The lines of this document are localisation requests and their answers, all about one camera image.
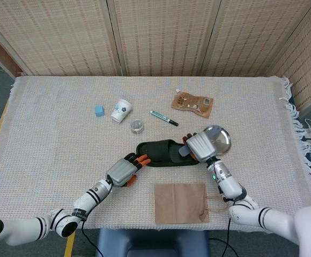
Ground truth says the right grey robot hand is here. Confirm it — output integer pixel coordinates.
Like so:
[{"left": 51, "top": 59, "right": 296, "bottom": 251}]
[{"left": 181, "top": 131, "right": 218, "bottom": 163}]

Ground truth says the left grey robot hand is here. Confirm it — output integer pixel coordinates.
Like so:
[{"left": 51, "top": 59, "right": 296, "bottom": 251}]
[{"left": 106, "top": 152, "right": 152, "bottom": 188}]

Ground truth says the black slide slipper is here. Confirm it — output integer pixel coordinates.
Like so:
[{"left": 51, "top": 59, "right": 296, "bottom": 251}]
[{"left": 136, "top": 139, "right": 199, "bottom": 168}]

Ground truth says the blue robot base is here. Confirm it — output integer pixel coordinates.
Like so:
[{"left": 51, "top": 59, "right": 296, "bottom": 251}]
[{"left": 98, "top": 229, "right": 210, "bottom": 257}]

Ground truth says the round stainless steel plate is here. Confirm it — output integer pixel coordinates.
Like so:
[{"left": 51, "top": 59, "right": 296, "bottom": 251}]
[{"left": 203, "top": 125, "right": 232, "bottom": 156}]

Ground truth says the brown spouted refill pouch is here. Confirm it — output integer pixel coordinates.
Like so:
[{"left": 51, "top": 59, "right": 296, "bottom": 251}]
[{"left": 171, "top": 88, "right": 214, "bottom": 119}]

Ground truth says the clear round jar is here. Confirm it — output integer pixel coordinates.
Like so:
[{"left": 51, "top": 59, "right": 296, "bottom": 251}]
[{"left": 130, "top": 119, "right": 145, "bottom": 134}]

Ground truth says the green white marker pen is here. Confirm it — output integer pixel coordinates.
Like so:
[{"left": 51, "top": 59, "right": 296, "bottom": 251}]
[{"left": 150, "top": 110, "right": 179, "bottom": 126}]

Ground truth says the brown paper bag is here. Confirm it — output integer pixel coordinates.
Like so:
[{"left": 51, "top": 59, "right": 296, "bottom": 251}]
[{"left": 154, "top": 183, "right": 228, "bottom": 224}]

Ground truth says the white floral paper cup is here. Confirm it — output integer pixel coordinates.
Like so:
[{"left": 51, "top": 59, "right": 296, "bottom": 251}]
[{"left": 110, "top": 99, "right": 133, "bottom": 124}]

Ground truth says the beige woven table cloth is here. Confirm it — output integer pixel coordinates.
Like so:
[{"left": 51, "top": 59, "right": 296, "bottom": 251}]
[{"left": 0, "top": 75, "right": 311, "bottom": 232}]

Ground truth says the woven bamboo folding screen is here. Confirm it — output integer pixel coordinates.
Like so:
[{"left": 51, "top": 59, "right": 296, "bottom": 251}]
[{"left": 0, "top": 0, "right": 311, "bottom": 111}]

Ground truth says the black cable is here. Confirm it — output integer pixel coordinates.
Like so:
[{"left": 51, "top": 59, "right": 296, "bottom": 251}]
[
  {"left": 80, "top": 214, "right": 104, "bottom": 257},
  {"left": 219, "top": 210, "right": 233, "bottom": 257}
]

